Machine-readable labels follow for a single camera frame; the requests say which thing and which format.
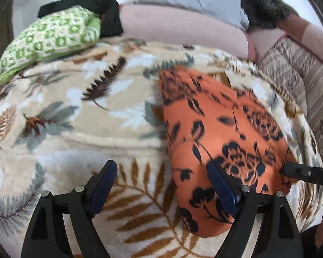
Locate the dark furry blanket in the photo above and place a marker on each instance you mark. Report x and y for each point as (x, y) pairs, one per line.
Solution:
(266, 14)

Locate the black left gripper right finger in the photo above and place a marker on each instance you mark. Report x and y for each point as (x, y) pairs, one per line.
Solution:
(240, 201)

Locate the beige leaf pattern blanket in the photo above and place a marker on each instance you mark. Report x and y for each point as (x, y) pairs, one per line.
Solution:
(61, 121)

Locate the orange black floral garment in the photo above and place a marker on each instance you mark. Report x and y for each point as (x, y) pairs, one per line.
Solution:
(209, 121)

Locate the pink bolster pillow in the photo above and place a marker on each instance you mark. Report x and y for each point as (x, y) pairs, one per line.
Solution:
(177, 26)

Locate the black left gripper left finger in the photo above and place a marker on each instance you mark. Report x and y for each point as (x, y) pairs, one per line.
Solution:
(85, 203)

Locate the green white patterned cloth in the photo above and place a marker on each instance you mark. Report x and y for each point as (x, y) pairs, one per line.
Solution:
(55, 35)

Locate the striped brown quilt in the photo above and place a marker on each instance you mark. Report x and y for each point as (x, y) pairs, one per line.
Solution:
(300, 73)

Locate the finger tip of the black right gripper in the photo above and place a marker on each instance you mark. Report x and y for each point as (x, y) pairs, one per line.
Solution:
(292, 170)

